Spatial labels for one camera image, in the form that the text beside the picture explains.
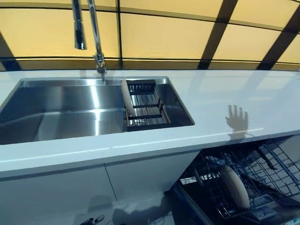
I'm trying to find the beige round plate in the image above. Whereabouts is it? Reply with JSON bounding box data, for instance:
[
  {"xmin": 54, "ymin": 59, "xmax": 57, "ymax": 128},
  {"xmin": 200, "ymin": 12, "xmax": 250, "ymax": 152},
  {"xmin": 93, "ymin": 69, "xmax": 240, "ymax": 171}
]
[
  {"xmin": 220, "ymin": 165, "xmax": 250, "ymax": 210},
  {"xmin": 120, "ymin": 78, "xmax": 136, "ymax": 118}
]

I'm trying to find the black sink dish rack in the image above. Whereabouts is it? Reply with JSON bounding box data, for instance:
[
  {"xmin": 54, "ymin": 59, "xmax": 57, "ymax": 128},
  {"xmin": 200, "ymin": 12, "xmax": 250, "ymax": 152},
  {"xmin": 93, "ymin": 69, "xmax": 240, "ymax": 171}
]
[{"xmin": 121, "ymin": 79, "xmax": 171, "ymax": 132}]

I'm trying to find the stainless steel sink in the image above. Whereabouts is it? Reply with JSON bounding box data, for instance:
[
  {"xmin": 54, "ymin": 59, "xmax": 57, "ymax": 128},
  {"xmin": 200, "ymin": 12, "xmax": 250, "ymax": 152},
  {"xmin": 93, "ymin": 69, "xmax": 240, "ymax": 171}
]
[{"xmin": 0, "ymin": 76, "xmax": 195, "ymax": 146}]

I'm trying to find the chrome kitchen faucet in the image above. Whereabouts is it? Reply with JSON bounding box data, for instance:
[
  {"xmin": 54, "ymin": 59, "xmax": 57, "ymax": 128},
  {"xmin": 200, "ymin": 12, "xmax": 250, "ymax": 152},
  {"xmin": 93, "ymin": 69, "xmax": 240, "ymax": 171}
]
[{"xmin": 71, "ymin": 0, "xmax": 108, "ymax": 82}]

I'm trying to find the white kitchen base cabinet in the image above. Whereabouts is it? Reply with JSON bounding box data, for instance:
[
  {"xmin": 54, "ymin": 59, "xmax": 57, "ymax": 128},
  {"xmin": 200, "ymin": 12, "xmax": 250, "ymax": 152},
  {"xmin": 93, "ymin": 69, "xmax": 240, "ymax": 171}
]
[{"xmin": 0, "ymin": 150, "xmax": 200, "ymax": 225}]

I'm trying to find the yellow window with dark frame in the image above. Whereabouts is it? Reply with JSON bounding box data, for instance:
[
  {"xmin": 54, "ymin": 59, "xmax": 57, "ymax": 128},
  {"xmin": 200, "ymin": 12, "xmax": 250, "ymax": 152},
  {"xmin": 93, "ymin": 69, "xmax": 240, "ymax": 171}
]
[{"xmin": 0, "ymin": 0, "xmax": 300, "ymax": 71}]

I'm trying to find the dishwasher upper wire rack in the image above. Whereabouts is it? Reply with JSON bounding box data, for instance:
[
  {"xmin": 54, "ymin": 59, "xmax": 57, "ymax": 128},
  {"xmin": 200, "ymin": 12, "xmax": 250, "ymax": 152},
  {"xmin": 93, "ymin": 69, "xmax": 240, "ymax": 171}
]
[{"xmin": 257, "ymin": 138, "xmax": 300, "ymax": 195}]

